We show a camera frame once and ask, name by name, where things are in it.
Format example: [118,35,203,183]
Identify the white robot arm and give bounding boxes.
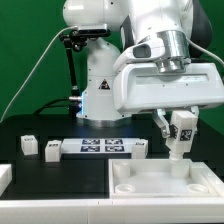
[63,0,224,137]

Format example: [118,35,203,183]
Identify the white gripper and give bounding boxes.
[113,63,224,138]

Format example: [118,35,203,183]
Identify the black base cables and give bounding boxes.
[33,96,83,116]

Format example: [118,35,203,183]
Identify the white front fence rail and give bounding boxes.
[0,198,224,224]

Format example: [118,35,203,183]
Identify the white camera cable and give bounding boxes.
[0,25,80,124]

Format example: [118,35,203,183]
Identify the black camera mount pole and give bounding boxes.
[59,33,82,118]

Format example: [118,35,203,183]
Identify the white right fence block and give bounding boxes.
[190,162,224,197]

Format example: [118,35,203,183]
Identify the white left fence block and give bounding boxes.
[0,164,12,196]

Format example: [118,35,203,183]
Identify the grey camera on mount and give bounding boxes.
[71,24,110,37]

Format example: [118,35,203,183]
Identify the white fence block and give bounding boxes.
[0,164,12,196]
[190,162,224,197]

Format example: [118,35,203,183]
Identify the white square table top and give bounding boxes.
[108,159,212,199]

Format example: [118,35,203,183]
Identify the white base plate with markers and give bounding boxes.
[61,138,138,154]

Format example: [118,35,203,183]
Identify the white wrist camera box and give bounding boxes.
[113,44,159,73]

